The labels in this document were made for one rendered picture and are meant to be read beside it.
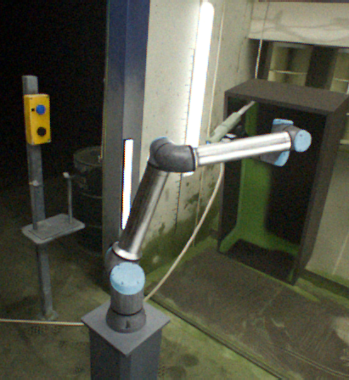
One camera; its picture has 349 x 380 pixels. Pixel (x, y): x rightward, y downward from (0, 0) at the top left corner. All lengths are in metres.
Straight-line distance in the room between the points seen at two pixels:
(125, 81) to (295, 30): 1.56
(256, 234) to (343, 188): 0.99
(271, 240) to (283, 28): 1.71
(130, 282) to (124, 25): 1.39
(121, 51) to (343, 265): 2.42
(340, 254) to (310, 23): 1.89
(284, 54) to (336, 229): 1.56
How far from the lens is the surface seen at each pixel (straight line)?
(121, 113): 2.17
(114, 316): 1.66
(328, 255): 3.27
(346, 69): 3.05
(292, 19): 3.16
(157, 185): 1.52
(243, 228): 2.85
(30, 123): 1.98
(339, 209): 3.34
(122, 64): 2.14
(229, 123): 1.88
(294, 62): 3.22
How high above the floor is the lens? 1.84
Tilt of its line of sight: 24 degrees down
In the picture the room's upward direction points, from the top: 6 degrees clockwise
